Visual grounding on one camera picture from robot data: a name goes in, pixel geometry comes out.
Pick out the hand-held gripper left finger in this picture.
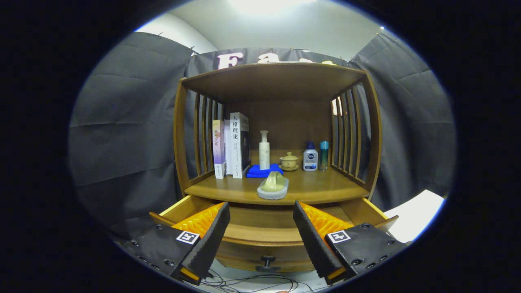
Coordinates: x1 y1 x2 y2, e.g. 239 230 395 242
116 201 231 286

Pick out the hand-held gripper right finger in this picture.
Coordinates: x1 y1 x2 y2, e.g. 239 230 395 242
292 200 412 285

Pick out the wooden drawer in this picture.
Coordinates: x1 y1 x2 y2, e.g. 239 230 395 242
149 195 399 273

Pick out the black drawer knob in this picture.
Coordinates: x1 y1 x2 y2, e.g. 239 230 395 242
256 256 281 272

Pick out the wooden countertop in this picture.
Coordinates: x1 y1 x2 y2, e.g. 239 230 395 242
184 167 370 206

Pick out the wooden cabinet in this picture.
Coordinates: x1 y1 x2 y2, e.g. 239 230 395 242
173 62 383 206

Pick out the folded blue cloth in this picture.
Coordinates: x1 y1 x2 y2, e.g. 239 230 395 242
246 164 284 179

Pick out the yellow lidded teacup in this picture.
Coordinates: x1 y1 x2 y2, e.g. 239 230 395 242
279 152 300 172

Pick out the white bottle with blue pump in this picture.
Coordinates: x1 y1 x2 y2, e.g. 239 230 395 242
302 141 319 172

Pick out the thin white book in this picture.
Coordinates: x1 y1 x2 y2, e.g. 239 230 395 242
223 119 234 176

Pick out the thick white and black book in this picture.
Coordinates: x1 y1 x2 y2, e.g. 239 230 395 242
230 112 250 179

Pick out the purple book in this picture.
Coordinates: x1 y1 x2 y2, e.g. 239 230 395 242
212 120 227 179

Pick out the tall white pump bottle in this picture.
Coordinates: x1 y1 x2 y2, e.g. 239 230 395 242
259 130 271 171

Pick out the white plastic box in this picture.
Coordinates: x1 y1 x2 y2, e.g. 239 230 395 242
383 189 445 244

